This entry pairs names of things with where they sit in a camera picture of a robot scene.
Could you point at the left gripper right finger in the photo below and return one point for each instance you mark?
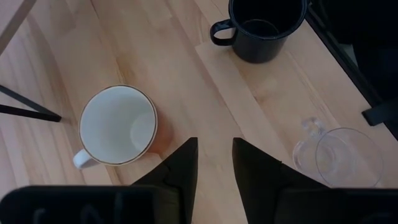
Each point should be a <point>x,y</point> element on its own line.
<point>258,180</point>

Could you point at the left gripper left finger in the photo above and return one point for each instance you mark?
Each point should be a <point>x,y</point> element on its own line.
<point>180,174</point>

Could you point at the red mug white inside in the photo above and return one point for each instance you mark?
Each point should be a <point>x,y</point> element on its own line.
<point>118,124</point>

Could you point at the clear glass cup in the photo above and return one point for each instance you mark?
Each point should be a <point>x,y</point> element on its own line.
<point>348,157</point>

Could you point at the black enamel mug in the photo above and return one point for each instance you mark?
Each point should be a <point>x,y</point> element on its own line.
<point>261,34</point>

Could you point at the wooden shelf black metal legs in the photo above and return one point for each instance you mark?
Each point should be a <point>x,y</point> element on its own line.
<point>31,113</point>

